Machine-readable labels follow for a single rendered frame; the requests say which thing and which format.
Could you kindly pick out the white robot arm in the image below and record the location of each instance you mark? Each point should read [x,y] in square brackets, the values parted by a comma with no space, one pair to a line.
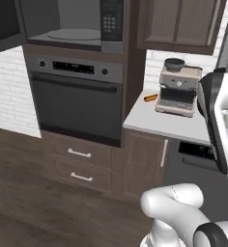
[177,209]

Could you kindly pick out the orange hot dog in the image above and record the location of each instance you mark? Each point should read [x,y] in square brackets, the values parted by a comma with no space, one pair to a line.
[150,97]

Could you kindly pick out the brown wooden base cupboard door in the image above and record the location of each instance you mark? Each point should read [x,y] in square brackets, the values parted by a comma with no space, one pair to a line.
[143,164]

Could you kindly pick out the beige espresso coffee machine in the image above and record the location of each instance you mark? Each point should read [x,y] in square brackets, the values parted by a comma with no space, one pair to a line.
[178,90]

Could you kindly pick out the dark microwave door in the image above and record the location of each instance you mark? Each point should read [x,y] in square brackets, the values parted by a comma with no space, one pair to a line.
[3,22]

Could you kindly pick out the brown wooden drawer front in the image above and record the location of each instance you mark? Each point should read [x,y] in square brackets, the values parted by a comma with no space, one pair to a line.
[82,151]
[83,177]

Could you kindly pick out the grey open microwave oven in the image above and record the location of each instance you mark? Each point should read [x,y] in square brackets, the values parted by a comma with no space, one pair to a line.
[71,22]

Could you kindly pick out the brown wooden wall cupboard door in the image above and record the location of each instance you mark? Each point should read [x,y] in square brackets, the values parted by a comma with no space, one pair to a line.
[196,21]
[161,21]

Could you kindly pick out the dark grey dishwasher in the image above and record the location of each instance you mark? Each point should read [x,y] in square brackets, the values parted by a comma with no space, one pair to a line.
[190,173]

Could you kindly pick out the grey built-in oven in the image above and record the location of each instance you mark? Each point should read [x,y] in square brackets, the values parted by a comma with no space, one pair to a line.
[77,109]

